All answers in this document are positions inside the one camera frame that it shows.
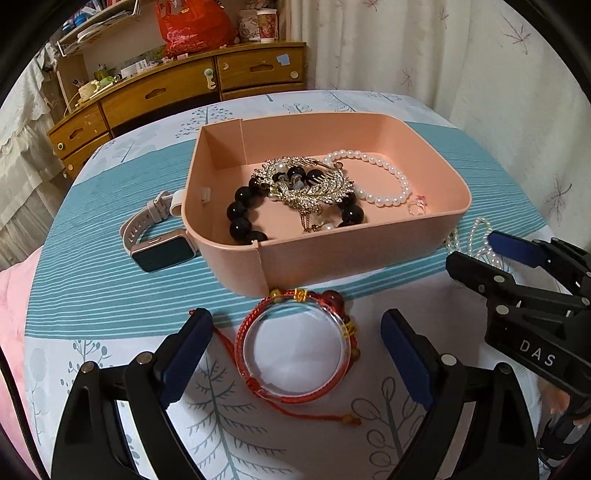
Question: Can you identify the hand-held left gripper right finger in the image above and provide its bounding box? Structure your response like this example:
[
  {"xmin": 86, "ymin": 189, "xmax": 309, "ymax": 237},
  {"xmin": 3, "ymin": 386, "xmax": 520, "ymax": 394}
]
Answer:
[{"xmin": 380, "ymin": 308, "xmax": 541, "ymax": 480}]

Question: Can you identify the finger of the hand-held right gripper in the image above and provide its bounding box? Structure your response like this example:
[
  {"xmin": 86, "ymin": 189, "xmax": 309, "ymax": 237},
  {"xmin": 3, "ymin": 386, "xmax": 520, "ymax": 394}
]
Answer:
[
  {"xmin": 445, "ymin": 250, "xmax": 578, "ymax": 310},
  {"xmin": 488, "ymin": 231, "xmax": 591, "ymax": 296}
]

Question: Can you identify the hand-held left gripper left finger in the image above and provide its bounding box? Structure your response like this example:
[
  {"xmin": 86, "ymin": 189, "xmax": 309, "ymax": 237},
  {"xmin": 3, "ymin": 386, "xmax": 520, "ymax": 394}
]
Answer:
[{"xmin": 51, "ymin": 308, "xmax": 214, "ymax": 480}]

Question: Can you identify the white pearl necklace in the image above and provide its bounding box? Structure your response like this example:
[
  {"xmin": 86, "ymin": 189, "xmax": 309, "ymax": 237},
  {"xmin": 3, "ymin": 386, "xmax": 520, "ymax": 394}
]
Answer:
[{"xmin": 444, "ymin": 218, "xmax": 506, "ymax": 273}]

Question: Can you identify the red string bracelet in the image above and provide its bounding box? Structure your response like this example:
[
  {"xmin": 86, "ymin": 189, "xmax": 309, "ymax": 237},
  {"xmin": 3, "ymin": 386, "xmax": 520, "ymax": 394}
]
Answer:
[{"xmin": 189, "ymin": 287, "xmax": 363, "ymax": 428}]

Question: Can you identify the white pearl bracelet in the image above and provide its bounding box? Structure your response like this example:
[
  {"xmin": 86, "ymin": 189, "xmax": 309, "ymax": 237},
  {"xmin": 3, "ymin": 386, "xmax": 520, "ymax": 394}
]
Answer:
[{"xmin": 322, "ymin": 148, "xmax": 413, "ymax": 208}]

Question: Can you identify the pink plastic box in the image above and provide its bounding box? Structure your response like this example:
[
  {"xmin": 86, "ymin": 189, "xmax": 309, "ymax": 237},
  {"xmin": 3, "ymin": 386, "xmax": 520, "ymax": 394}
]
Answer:
[{"xmin": 181, "ymin": 112, "xmax": 472, "ymax": 298}]

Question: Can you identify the black bead bracelet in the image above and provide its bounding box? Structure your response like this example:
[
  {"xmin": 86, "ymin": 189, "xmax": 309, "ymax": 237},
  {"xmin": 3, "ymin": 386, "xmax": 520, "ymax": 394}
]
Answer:
[{"xmin": 226, "ymin": 167, "xmax": 366, "ymax": 245}]

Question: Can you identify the gold leaf hair comb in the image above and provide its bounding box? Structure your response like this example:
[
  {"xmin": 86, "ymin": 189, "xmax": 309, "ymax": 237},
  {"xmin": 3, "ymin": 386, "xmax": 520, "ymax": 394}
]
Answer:
[{"xmin": 253, "ymin": 156, "xmax": 355, "ymax": 234}]

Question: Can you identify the person's right hand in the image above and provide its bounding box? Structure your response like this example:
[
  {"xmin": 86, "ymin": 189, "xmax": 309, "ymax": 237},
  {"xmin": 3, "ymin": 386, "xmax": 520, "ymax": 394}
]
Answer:
[{"xmin": 539, "ymin": 378, "xmax": 570, "ymax": 416}]

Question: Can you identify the beige smart watch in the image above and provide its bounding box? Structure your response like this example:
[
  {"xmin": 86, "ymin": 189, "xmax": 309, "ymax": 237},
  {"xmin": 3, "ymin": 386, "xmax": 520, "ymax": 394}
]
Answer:
[{"xmin": 121, "ymin": 189, "xmax": 199, "ymax": 274}]

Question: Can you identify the pink blanket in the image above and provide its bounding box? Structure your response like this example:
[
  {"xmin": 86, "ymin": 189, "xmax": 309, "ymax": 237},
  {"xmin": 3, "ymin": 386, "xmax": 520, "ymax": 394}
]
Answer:
[{"xmin": 0, "ymin": 263, "xmax": 51, "ymax": 480}]

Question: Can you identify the white leaf print curtain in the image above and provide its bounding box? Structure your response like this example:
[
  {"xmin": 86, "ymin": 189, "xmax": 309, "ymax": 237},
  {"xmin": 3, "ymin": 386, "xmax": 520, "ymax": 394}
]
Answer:
[{"xmin": 281, "ymin": 0, "xmax": 591, "ymax": 259}]

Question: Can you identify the white lace cover cloth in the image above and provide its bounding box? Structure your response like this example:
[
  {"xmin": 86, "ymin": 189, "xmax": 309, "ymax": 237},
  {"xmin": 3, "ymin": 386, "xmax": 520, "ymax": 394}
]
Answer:
[{"xmin": 0, "ymin": 46, "xmax": 70, "ymax": 273}]

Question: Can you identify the wooden desk with drawers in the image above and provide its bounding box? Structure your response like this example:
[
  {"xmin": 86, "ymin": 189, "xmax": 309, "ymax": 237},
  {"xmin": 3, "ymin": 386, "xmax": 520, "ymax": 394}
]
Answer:
[{"xmin": 46, "ymin": 42, "xmax": 308, "ymax": 183}]

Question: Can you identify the red patterned paper cup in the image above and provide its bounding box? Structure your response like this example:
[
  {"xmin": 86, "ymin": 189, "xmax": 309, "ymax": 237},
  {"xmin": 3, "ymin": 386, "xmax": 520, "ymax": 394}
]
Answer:
[{"xmin": 256, "ymin": 8, "xmax": 279, "ymax": 43}]

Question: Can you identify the floral mug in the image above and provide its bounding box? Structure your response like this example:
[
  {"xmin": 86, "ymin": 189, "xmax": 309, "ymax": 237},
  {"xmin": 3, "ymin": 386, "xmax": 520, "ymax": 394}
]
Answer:
[{"xmin": 238, "ymin": 10, "xmax": 259, "ymax": 44}]

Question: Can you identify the red plastic bag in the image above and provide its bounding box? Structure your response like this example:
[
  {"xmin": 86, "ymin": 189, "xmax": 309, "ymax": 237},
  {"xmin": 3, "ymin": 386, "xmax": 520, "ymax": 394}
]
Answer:
[{"xmin": 154, "ymin": 0, "xmax": 237, "ymax": 60}]

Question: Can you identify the black cable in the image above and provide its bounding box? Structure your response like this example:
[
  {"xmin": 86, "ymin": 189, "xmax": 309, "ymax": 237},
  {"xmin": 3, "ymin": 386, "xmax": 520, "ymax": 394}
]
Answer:
[{"xmin": 0, "ymin": 346, "xmax": 51, "ymax": 480}]

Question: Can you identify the white wire rack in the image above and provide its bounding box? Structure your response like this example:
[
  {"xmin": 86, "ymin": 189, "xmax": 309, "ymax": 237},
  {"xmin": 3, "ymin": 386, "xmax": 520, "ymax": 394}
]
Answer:
[{"xmin": 58, "ymin": 0, "xmax": 141, "ymax": 56}]

